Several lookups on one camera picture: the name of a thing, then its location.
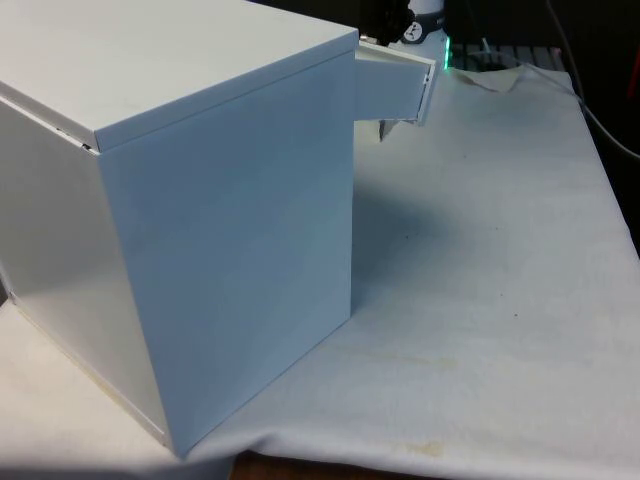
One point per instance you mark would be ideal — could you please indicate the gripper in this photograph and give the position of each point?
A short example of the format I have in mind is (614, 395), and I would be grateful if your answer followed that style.
(389, 20)

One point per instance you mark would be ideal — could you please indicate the white drawer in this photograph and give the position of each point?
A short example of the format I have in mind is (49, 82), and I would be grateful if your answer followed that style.
(387, 90)

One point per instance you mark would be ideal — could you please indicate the white chest of drawers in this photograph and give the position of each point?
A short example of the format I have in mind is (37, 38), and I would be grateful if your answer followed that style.
(200, 200)

